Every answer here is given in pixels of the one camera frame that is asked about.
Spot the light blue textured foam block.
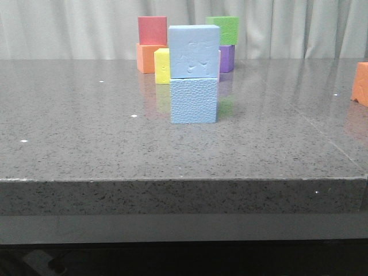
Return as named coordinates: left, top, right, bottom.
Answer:
left=170, top=78, right=217, bottom=124

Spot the light blue smooth foam block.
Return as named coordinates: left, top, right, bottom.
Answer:
left=168, top=25, right=220, bottom=78

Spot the yellow foam block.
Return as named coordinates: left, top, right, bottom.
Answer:
left=154, top=48, right=170, bottom=84

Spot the pink foam block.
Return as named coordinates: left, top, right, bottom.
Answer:
left=217, top=50, right=221, bottom=83

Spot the orange foam block far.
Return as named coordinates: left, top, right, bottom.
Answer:
left=136, top=43, right=167, bottom=74

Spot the orange foam block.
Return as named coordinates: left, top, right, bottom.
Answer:
left=350, top=62, right=368, bottom=107
left=136, top=43, right=167, bottom=74

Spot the purple foam block far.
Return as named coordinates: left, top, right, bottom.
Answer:
left=220, top=45, right=235, bottom=73

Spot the red foam block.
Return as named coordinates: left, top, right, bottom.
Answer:
left=138, top=16, right=167, bottom=45

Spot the green foam block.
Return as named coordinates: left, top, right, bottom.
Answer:
left=205, top=16, right=239, bottom=45

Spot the orange foam block near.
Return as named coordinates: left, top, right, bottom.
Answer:
left=350, top=62, right=368, bottom=107

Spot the grey curtain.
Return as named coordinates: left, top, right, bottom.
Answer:
left=1, top=1, right=367, bottom=59

